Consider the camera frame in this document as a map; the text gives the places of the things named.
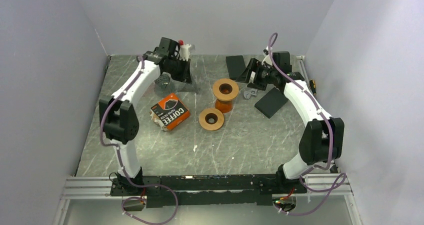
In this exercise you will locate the grey glass dripper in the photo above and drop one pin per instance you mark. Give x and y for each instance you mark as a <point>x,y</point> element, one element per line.
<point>163,86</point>

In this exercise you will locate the yellow black screwdriver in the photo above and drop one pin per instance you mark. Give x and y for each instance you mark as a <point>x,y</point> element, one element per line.
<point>312,86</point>

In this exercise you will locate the black block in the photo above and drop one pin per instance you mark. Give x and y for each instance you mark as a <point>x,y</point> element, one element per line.
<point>235,66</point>
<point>271,103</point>

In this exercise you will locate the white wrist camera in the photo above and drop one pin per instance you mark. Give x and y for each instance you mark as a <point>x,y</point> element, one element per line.
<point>185,50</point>
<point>268,57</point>

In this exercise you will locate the red handled adjustable wrench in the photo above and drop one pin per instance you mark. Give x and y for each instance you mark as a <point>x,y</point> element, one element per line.
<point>252,92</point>

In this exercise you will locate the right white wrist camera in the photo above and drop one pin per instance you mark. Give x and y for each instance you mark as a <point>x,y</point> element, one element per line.
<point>268,57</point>

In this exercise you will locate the black base frame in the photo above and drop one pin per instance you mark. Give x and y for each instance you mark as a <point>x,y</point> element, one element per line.
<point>184,190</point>

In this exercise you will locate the black block far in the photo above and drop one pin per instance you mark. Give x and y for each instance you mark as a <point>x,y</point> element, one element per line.
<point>235,66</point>

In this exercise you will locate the orange glass carafe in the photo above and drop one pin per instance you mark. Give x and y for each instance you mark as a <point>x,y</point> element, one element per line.
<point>224,106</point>

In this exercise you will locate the black block near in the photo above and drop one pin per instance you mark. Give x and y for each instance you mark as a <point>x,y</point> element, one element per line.
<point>271,103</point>

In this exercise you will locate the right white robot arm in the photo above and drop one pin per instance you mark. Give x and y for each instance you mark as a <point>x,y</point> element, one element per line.
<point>322,138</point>

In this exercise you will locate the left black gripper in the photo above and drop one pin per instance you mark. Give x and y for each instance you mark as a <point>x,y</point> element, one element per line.
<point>185,76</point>

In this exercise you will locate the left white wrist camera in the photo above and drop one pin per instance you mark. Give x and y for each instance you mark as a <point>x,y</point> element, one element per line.
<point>185,50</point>

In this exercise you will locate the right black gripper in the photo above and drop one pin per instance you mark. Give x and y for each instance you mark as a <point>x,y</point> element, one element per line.
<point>253,66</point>

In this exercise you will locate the orange coffee filter box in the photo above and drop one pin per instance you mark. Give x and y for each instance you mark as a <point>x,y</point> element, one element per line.
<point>169,112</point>

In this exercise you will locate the clear glass dripper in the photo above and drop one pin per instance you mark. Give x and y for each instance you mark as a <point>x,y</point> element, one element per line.
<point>189,87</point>

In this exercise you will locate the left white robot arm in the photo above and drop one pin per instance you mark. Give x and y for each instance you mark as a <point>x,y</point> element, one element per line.
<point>119,123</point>

